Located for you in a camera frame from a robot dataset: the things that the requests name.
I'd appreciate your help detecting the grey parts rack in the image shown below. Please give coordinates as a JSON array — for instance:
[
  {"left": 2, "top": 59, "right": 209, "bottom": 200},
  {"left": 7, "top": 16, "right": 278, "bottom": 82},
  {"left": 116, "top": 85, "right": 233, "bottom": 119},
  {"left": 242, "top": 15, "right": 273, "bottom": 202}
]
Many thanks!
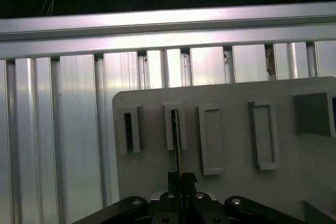
[{"left": 112, "top": 76, "right": 336, "bottom": 224}]

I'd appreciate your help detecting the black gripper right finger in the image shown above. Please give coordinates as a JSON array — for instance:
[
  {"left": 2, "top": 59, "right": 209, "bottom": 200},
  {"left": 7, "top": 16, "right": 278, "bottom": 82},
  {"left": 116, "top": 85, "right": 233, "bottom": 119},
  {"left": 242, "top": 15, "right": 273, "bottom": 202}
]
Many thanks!
[{"left": 182, "top": 173, "right": 300, "bottom": 224}]

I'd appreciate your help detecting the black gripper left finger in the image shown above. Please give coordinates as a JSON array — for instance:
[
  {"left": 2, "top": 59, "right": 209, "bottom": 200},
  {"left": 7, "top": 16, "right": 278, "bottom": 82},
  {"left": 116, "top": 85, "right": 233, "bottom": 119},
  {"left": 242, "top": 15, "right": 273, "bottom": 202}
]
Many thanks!
[{"left": 70, "top": 172, "right": 182, "bottom": 224}]

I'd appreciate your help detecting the green RAM stick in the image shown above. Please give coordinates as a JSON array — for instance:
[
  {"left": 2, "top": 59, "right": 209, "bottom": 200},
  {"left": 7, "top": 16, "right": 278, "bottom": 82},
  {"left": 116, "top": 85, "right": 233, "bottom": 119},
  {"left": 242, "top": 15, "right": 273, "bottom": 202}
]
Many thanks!
[{"left": 171, "top": 109, "right": 182, "bottom": 176}]

